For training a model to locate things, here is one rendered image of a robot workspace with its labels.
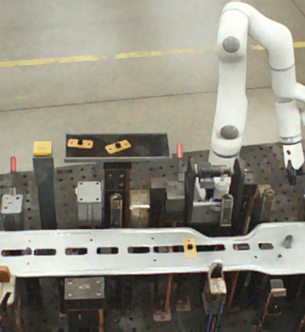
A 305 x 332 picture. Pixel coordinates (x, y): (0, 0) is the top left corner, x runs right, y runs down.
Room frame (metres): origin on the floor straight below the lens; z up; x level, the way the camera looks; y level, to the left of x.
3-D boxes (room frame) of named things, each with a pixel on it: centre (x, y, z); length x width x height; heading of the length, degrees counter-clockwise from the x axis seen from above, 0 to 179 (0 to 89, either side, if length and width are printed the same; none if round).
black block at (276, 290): (1.25, -0.32, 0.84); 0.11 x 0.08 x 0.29; 13
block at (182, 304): (1.37, -0.01, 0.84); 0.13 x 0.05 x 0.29; 13
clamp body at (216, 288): (1.20, -0.11, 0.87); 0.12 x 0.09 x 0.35; 13
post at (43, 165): (1.57, 0.54, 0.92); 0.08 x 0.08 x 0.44; 13
